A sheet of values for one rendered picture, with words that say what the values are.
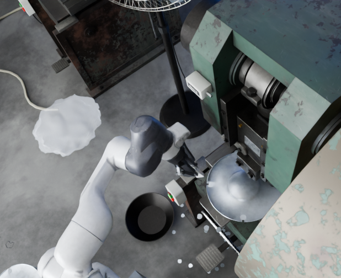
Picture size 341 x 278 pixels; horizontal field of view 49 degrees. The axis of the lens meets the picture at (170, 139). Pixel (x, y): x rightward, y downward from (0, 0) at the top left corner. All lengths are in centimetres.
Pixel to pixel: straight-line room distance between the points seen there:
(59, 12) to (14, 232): 143
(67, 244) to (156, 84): 191
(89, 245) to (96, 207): 10
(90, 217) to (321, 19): 76
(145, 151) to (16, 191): 177
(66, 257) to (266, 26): 77
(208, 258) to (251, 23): 139
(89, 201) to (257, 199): 67
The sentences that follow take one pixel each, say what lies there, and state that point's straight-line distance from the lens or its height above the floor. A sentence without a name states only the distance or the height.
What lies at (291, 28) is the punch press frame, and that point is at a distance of 94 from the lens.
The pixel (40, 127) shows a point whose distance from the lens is 272.
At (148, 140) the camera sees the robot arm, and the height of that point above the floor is 123.
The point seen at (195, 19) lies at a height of 141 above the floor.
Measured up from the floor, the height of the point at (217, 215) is 78.
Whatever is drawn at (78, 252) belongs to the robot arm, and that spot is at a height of 123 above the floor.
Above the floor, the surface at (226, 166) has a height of 78.
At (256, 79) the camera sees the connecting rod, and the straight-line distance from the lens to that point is 96.
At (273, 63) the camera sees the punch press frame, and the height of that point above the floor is 149.
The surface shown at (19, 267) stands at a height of 31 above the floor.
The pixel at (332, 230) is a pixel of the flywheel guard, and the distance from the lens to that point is 58.
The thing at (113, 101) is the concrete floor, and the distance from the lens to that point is 280.
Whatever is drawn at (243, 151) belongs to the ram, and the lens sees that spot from 131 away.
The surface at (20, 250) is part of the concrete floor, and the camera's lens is 261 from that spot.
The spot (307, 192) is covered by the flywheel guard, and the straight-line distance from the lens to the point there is 58.
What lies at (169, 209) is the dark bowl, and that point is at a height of 4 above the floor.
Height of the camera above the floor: 217
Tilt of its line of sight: 60 degrees down
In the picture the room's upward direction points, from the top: 21 degrees counter-clockwise
